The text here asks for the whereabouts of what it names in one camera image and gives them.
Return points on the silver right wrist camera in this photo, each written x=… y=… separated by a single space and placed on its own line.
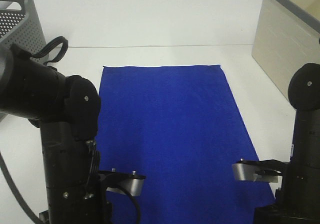
x=259 y=171

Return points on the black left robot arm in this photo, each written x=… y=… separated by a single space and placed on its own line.
x=66 y=110

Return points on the blue towel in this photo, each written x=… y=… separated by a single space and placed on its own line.
x=180 y=127

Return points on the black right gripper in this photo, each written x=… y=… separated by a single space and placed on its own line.
x=277 y=213

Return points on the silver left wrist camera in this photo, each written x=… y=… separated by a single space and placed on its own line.
x=131 y=182

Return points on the grey perforated plastic basket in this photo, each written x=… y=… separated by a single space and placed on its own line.
x=22 y=28

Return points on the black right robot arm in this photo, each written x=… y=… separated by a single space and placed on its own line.
x=298 y=200

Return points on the beige bin with grey rim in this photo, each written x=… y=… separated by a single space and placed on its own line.
x=286 y=38

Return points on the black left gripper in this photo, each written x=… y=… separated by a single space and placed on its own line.
x=73 y=199

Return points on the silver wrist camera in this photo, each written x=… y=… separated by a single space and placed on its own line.
x=131 y=182
x=259 y=171

